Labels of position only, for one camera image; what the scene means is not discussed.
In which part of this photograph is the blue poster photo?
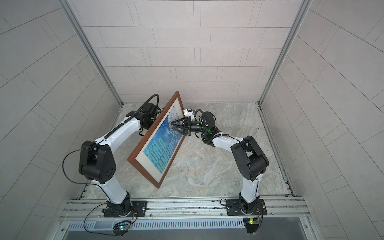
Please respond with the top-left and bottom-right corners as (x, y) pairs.
(144, 106), (182, 174)

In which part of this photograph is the brown wooden picture frame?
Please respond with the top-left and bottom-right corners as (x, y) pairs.
(127, 91), (187, 189)

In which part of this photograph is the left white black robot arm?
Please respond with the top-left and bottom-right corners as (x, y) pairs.
(78, 94), (161, 218)

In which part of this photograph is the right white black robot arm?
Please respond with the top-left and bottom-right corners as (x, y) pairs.
(170, 109), (269, 215)

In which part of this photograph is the right controller circuit board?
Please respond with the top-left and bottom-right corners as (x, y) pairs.
(243, 218), (260, 234)

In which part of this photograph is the controller circuit board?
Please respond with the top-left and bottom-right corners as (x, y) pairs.
(113, 221), (132, 236)
(243, 218), (260, 234)

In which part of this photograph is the left controller circuit board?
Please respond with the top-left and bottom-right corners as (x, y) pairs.
(113, 221), (132, 236)

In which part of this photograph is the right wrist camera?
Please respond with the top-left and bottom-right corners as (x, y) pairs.
(183, 108), (195, 119)

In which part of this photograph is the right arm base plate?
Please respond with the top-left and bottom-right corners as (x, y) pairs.
(226, 199), (268, 216)

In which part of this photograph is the aluminium mounting rail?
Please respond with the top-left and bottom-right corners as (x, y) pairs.
(59, 196), (311, 221)

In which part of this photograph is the right corner aluminium post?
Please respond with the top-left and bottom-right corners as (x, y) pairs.
(258, 0), (312, 106)

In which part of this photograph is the corner aluminium post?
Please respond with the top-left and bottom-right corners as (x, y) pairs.
(58, 0), (123, 107)
(258, 0), (312, 106)

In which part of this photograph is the left corner aluminium post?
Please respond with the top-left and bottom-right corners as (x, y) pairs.
(58, 0), (123, 107)

